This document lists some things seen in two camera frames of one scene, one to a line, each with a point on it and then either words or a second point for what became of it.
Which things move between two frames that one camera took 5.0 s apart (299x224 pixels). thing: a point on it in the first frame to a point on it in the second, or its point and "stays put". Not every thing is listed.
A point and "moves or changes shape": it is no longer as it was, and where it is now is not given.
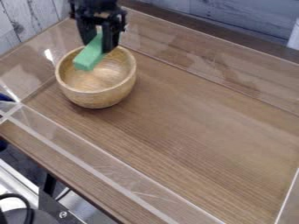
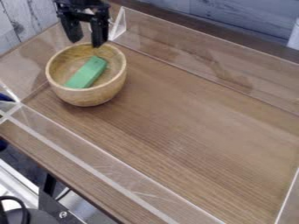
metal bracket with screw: (53, 207) stays put
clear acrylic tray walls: (181, 123) stays put
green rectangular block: (93, 52) to (87, 75)
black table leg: (51, 185) stays put
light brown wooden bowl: (103, 87) moves or changes shape
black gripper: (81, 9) to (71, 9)
